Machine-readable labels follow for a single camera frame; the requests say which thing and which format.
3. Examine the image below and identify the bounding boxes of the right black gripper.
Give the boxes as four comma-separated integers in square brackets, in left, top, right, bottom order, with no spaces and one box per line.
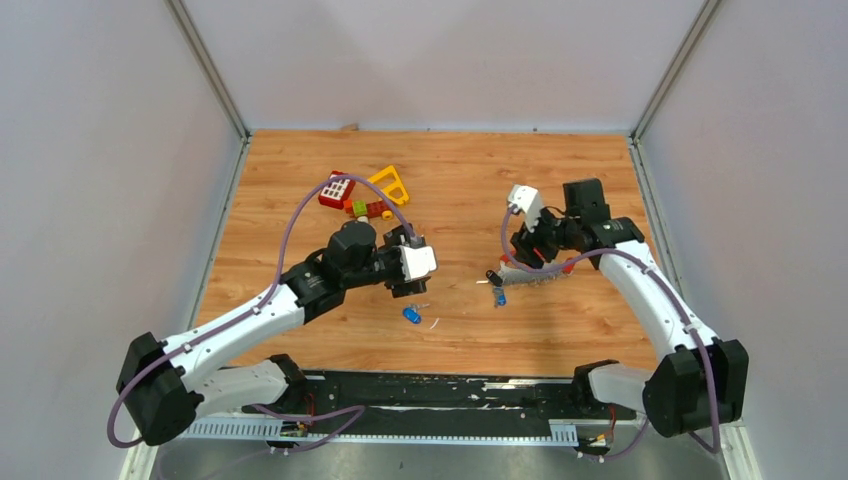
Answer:
[510,204,579,271]

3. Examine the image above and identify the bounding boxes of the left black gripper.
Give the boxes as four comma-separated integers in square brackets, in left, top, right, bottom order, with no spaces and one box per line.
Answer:
[344,224,429,298]

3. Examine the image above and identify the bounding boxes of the metal keyring holder red handle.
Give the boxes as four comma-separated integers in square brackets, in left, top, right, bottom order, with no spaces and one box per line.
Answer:
[484,255,574,308]

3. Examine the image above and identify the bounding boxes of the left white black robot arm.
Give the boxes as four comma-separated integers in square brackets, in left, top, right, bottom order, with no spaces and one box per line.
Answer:
[109,221,438,446]

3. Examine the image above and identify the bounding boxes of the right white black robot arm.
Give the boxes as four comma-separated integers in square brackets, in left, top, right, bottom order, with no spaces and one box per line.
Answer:
[501,178,749,437]

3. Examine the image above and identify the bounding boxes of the red toy brick car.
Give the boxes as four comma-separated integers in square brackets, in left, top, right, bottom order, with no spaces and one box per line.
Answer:
[343,199,395,220]

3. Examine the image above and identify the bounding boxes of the green toy brick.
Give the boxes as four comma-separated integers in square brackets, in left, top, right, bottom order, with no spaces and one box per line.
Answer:
[351,200,368,218]

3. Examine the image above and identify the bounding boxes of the red window toy brick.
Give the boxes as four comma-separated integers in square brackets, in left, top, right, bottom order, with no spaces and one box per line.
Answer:
[318,170,356,210]

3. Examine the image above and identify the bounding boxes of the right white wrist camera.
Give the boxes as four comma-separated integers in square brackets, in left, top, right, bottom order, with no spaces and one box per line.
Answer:
[507,184,544,232]

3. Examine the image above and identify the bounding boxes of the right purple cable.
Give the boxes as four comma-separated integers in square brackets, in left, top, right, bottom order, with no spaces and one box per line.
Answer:
[500,206,723,463]

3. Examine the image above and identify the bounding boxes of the purple cable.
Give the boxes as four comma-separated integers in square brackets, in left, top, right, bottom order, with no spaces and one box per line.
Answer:
[500,206,723,463]
[107,174,425,458]

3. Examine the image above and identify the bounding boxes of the yellow triangular toy frame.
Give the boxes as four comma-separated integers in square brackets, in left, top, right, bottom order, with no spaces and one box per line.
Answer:
[366,165,411,206]

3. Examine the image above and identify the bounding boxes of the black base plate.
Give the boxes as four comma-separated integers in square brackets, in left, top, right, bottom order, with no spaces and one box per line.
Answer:
[267,370,637,436]

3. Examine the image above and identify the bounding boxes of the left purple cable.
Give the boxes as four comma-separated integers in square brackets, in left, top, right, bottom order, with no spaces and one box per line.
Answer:
[107,174,425,458]

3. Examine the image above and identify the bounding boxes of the white slotted cable duct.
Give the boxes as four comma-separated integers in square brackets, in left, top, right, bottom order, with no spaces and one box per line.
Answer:
[180,416,579,447]

